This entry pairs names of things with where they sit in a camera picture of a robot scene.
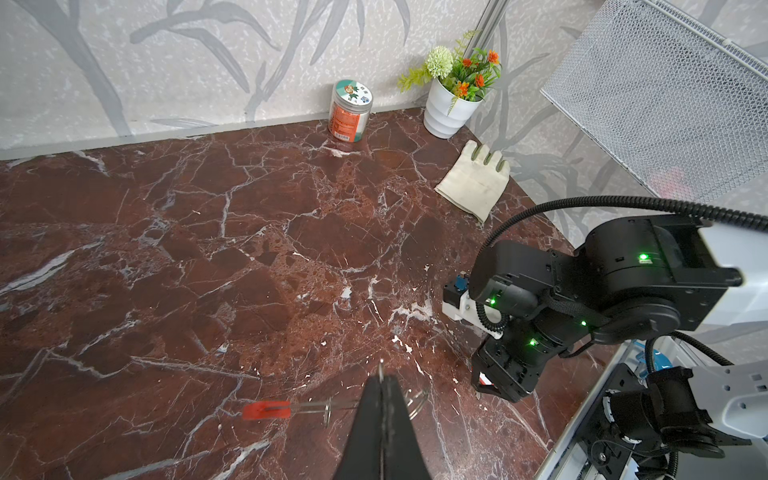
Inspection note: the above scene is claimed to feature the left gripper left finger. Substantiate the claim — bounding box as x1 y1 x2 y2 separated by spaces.
333 376 384 480

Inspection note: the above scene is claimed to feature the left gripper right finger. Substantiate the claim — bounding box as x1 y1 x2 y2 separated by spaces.
381 376 431 480

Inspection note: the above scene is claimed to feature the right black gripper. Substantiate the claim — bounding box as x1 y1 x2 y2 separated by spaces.
471 341 564 403

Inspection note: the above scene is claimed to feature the key with red tag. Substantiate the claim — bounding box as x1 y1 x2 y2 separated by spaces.
478 372 493 386

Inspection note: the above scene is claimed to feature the metal keyring with red handle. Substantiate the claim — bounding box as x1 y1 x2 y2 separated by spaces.
241 363 430 432

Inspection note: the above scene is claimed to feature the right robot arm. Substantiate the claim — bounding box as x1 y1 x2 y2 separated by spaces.
458 215 767 479

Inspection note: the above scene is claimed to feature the cream work glove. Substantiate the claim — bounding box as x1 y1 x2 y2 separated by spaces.
435 140 510 224

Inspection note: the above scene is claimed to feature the white pot with flowers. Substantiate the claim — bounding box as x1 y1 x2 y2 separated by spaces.
397 30 503 139

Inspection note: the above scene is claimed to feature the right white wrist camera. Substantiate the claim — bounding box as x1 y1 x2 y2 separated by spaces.
442 272 502 339

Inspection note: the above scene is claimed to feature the white wire mesh basket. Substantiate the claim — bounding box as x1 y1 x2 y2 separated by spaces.
542 1 767 202

